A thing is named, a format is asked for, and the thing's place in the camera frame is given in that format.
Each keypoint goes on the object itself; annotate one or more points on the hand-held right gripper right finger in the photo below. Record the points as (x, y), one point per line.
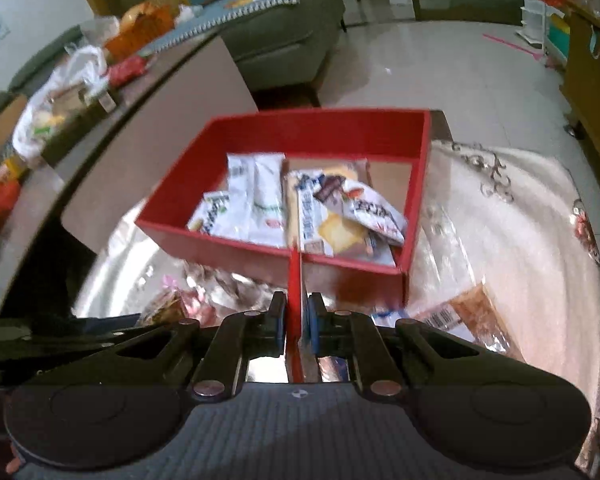
(313, 331)

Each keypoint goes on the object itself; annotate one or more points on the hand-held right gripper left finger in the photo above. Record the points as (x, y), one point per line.
(279, 321)

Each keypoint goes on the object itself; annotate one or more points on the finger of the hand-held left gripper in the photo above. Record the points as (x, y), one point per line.
(80, 332)

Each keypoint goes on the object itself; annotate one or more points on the long red snack packet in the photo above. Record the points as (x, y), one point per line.
(296, 285)

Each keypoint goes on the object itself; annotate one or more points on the pink snack packet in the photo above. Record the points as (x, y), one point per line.
(200, 305)

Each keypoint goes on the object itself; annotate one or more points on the yellow toast bread packet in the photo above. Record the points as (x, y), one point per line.
(340, 232)

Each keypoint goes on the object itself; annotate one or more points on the green white seaweed packet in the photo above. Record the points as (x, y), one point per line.
(212, 215)

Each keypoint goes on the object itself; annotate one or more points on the white green snack packet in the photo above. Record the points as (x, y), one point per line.
(265, 195)

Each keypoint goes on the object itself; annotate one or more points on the white red snack packet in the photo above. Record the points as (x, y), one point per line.
(375, 215)

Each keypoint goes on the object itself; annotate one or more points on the brown noodle snack packet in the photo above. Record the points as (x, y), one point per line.
(480, 315)

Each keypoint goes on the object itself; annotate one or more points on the red cardboard box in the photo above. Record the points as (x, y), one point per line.
(300, 130)

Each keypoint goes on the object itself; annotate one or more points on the grey marble coffee table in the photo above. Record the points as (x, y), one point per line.
(130, 135)

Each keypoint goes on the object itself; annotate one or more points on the dark green long box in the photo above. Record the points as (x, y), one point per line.
(75, 125)

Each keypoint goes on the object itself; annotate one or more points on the floral satin tablecloth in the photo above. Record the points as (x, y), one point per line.
(505, 220)

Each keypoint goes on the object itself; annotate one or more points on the white plastic bag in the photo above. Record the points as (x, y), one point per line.
(70, 80)

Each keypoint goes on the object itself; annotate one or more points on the grey green sofa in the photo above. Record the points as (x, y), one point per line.
(280, 45)

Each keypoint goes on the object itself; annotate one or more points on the orange plastic basket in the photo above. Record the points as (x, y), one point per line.
(135, 35)

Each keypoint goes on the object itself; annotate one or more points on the clear plastic bag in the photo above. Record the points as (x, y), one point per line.
(97, 30)

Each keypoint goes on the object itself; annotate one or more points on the blue sofa blanket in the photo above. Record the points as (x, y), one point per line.
(230, 10)

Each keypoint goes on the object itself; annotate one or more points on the white crumpled tissue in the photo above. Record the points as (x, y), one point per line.
(185, 12)

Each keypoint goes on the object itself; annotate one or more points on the pink fly swatter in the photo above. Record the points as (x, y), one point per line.
(515, 45)

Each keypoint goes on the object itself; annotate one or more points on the wooden cabinet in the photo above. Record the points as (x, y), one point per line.
(590, 85)

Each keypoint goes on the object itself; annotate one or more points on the white stacked containers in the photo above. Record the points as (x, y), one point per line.
(532, 20)

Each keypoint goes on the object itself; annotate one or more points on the teal storage box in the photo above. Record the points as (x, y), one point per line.
(558, 35)

